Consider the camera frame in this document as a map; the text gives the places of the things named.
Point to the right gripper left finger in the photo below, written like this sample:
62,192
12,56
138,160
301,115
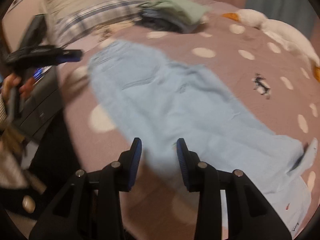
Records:
88,206

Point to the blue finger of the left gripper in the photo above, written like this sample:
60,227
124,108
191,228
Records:
70,56

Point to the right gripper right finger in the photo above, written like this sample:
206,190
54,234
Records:
250,215

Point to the light blue pants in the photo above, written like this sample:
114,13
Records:
150,96

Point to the left hand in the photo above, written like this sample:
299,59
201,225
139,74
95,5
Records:
12,81

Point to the plaid pillow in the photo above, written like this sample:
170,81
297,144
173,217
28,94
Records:
79,24

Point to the black bedside cabinet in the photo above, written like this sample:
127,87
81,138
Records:
39,110

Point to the pink polka dot duvet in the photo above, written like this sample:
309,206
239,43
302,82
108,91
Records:
277,87

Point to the blue folded garment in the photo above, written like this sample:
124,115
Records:
161,21

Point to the green folded garment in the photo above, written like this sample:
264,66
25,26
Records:
186,11

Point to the white goose plush toy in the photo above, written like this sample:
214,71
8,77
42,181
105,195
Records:
291,39

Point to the blue curtain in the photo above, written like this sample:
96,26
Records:
298,13

